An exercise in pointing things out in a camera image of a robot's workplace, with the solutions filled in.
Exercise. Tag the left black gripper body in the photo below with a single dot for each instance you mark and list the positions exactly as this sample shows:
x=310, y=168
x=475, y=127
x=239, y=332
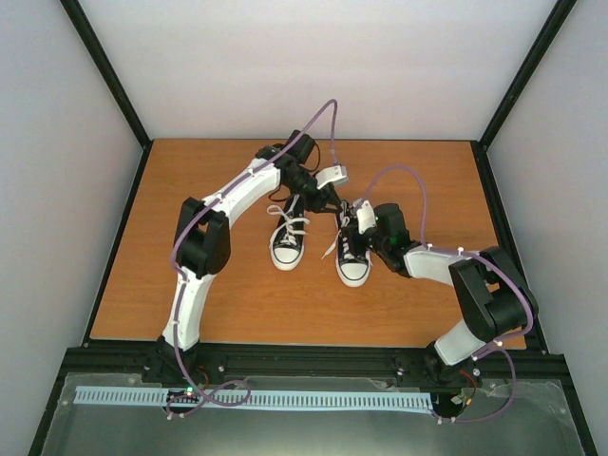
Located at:
x=313, y=204

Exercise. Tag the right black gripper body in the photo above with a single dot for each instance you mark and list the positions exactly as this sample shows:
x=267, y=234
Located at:
x=381, y=244

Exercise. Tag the white shoelace of sneaker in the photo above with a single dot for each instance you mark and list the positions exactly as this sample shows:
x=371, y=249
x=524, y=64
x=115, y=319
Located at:
x=290, y=228
x=344, y=253

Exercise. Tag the black sneaker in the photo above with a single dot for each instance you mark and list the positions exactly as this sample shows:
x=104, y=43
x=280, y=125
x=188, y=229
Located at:
x=285, y=259
x=355, y=275

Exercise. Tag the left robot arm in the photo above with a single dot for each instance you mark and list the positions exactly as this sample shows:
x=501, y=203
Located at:
x=202, y=245

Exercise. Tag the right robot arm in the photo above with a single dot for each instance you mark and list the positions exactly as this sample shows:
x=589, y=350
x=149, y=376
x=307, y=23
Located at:
x=493, y=297

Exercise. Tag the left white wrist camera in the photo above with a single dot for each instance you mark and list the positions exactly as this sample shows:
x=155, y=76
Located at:
x=335, y=175

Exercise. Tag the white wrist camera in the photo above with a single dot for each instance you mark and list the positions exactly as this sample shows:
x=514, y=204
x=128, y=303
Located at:
x=365, y=216
x=335, y=175

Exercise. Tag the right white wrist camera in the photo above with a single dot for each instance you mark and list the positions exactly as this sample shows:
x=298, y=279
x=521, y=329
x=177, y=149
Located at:
x=365, y=216

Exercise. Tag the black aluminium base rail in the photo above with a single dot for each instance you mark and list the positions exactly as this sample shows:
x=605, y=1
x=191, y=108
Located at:
x=403, y=367

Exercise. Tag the white slotted cable duct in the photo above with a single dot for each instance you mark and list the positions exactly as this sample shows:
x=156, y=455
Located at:
x=272, y=400

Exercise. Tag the right black frame post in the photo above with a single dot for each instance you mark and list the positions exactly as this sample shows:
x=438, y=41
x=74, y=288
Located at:
x=543, y=41

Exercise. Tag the black frame post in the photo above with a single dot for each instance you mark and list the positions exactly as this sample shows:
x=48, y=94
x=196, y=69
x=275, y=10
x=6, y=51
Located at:
x=543, y=41
x=95, y=49

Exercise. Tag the left black frame post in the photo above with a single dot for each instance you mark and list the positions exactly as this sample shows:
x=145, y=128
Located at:
x=95, y=49

